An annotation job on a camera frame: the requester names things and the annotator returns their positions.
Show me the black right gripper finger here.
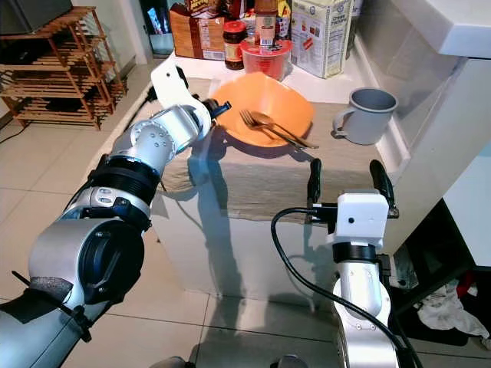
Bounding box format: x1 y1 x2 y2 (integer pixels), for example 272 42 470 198
307 157 324 206
368 159 397 218

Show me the orange plastic plate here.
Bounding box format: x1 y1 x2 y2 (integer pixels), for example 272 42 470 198
211 71 315 148

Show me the bronze metal fork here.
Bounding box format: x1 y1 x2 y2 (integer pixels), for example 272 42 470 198
239 110 309 150

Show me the bronze metal spoon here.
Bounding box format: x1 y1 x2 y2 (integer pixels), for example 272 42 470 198
253 113 320 149

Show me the beige woven table mat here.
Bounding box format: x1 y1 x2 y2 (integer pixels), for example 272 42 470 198
100 77 384 223

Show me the red lidded sauce jar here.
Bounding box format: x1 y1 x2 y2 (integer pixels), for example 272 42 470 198
222 21 248 71

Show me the red lidded plastic container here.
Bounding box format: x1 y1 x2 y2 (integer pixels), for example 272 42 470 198
239 37 294 81

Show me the grey mug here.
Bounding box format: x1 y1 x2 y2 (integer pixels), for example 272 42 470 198
331 87 398 146

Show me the orange brown noodle carton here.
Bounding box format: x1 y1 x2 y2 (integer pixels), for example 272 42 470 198
169 4 231 61

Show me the brown sauce bottle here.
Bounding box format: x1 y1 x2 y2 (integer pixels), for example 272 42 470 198
253 0 279 43

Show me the white cloth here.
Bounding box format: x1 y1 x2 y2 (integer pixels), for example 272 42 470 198
414 280 488 338

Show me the robot right leg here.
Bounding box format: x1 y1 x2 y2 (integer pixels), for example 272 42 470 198
269 354 308 368

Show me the robot leg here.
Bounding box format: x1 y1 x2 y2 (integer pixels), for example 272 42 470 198
153 355 196 368
269 354 308 368

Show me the wooden shelf rack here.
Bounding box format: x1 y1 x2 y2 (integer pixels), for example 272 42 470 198
0 6 120 130

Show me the black appliance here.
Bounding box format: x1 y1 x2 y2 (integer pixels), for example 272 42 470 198
0 0 74 35

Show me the robot left leg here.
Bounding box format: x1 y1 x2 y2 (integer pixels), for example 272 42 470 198
153 355 196 368

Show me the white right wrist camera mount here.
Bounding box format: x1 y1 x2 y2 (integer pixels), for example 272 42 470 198
334 192 390 246

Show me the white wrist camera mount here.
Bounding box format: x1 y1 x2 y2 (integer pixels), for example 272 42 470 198
334 192 390 246
150 55 204 116

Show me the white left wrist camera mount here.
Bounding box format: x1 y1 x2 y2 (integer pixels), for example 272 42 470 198
150 55 204 116

